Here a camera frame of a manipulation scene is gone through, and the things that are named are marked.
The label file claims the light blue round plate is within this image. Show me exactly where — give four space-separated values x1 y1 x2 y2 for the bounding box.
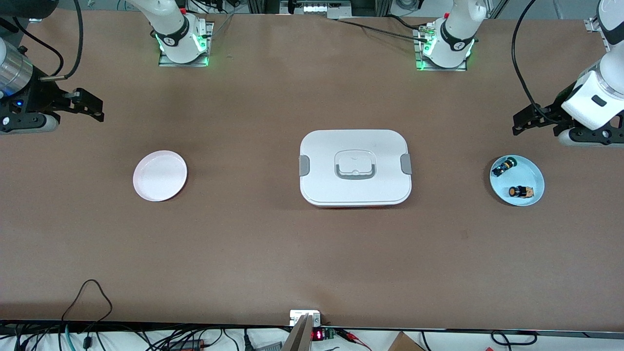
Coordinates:
489 155 545 207

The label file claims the pink round plate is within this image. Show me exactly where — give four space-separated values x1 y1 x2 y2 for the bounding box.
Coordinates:
133 150 188 202

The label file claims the white lidded container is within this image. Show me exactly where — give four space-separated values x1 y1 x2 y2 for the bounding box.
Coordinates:
298 129 412 209

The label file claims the brown cardboard piece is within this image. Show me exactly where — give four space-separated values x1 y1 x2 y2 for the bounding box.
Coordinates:
388 331 425 351

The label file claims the white metal table clamp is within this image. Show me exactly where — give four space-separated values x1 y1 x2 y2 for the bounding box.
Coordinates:
289 310 322 327

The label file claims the grey slanted beam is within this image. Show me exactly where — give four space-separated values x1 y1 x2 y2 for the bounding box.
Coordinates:
282 313 312 351

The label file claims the green push-button switch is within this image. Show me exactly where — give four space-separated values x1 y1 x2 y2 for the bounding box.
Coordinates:
491 157 517 177

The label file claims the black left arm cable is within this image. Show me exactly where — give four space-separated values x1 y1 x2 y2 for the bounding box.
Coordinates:
511 0 561 123

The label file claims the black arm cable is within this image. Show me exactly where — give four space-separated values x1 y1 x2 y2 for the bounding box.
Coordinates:
511 0 561 123
0 0 83 81

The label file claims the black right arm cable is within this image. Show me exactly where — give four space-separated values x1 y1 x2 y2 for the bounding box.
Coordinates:
0 0 83 81

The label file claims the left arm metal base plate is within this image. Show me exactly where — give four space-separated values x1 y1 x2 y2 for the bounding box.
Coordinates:
414 27 468 72

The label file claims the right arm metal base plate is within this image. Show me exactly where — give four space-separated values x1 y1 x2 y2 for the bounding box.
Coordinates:
158 20 214 67

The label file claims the black looped cable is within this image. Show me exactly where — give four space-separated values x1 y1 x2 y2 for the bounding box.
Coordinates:
61 279 114 348

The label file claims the black cable on table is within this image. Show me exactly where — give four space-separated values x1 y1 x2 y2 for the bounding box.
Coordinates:
336 15 430 41

